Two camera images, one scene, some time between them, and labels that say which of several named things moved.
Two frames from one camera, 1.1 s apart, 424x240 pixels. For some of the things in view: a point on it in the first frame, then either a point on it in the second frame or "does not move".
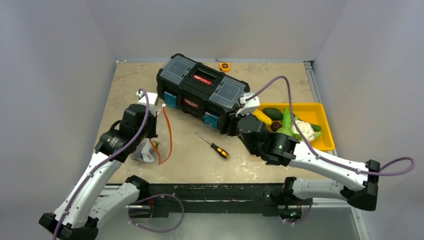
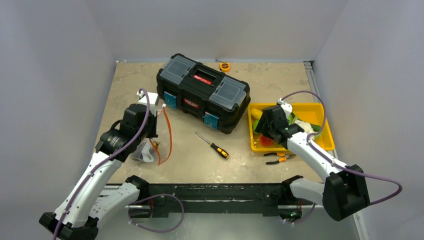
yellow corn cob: [262, 116] does not move
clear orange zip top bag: [156, 149] does not move
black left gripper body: [150, 130] does not move
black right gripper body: [235, 117] to [265, 120]
